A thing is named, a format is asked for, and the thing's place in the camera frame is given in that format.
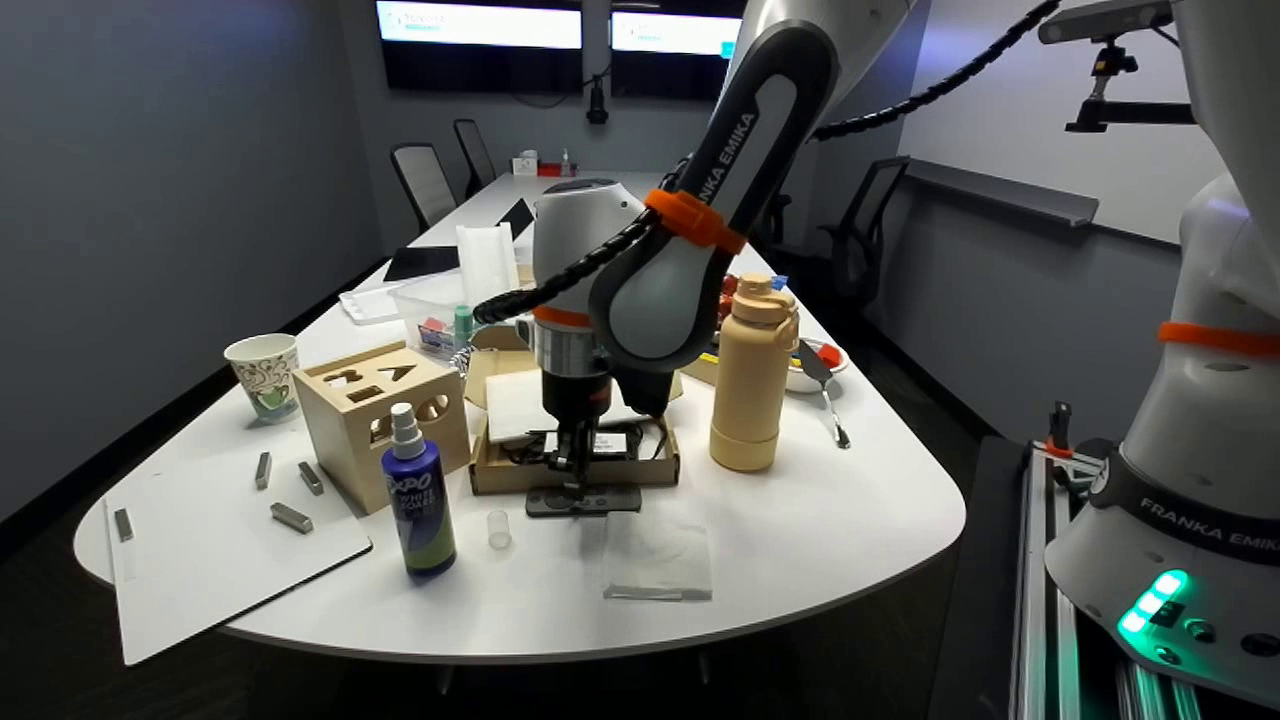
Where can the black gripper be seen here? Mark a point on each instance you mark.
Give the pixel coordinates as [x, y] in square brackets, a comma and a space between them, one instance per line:
[578, 397]

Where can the grey remote control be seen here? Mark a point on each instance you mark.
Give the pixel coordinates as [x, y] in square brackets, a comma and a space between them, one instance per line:
[617, 504]

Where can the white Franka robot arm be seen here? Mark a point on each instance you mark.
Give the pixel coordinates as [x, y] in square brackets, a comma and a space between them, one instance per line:
[674, 287]

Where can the wooden tray base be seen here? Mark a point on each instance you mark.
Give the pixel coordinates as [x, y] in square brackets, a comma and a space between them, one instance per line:
[512, 466]

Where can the clear plastic bag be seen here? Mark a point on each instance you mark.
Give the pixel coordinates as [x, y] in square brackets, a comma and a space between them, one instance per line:
[662, 560]

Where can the blue spray bottle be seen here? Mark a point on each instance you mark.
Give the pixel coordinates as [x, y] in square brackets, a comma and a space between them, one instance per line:
[423, 513]

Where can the tan water bottle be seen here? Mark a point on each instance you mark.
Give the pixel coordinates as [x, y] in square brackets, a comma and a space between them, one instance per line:
[748, 386]

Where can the clear plastic container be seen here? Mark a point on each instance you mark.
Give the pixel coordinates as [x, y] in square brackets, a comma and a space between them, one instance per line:
[452, 313]

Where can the wooden shape sorter box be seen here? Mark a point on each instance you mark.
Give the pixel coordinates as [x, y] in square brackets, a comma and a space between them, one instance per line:
[380, 420]

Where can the black tablet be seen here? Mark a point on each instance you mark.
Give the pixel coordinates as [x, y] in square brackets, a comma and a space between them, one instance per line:
[517, 216]

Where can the black laptop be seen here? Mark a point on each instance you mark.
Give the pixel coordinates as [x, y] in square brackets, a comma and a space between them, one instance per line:
[427, 260]

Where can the red toy block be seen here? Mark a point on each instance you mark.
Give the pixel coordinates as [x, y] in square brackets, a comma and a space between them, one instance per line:
[828, 359]

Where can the small grey block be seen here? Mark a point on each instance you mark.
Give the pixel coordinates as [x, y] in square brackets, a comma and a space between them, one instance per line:
[292, 516]
[311, 476]
[121, 527]
[261, 469]

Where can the black office chair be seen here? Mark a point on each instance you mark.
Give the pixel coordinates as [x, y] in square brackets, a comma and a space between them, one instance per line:
[427, 183]
[865, 221]

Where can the white patterned paper cup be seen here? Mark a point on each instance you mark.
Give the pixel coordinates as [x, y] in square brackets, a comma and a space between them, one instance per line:
[261, 375]

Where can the white board sheet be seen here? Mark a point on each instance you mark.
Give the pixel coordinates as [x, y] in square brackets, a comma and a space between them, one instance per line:
[227, 575]

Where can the black red emergency knob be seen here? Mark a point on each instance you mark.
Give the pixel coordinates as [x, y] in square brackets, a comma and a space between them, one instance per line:
[1062, 424]

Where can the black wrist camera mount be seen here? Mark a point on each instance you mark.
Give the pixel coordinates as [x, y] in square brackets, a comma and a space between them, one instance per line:
[644, 388]

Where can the wall mounted display screen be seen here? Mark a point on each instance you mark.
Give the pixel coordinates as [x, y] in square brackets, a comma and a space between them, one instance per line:
[481, 25]
[674, 28]

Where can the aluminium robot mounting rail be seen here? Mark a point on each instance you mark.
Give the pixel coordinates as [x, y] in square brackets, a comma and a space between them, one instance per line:
[1053, 643]

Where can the grey wall shelf rail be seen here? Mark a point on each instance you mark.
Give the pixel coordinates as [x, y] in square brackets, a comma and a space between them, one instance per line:
[1012, 194]

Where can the black camera on stand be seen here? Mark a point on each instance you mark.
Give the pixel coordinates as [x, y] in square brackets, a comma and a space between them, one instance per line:
[1105, 25]

